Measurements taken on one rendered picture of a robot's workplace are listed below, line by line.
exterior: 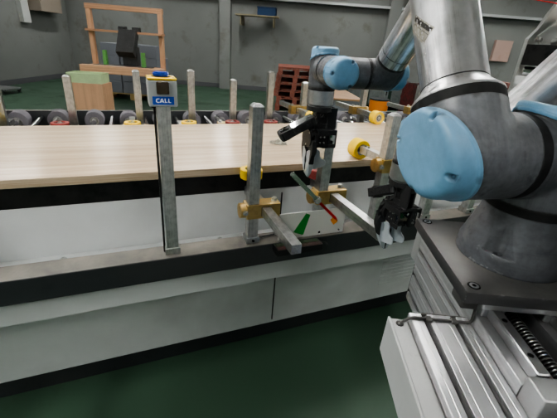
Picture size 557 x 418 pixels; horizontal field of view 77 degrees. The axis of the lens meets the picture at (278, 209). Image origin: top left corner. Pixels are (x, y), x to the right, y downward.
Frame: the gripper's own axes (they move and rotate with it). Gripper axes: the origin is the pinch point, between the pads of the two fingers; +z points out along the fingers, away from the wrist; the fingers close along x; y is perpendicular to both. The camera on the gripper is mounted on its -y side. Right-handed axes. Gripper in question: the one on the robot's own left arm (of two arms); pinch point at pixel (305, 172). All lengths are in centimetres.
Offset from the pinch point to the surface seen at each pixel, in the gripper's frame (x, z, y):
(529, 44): 159, -49, 252
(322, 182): 7.0, 6.2, 9.2
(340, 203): 0.1, 11.3, 13.5
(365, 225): -14.8, 11.7, 15.0
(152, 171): 23, 6, -46
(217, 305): 26, 70, -24
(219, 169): 24.4, 6.8, -23.3
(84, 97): 551, 62, -173
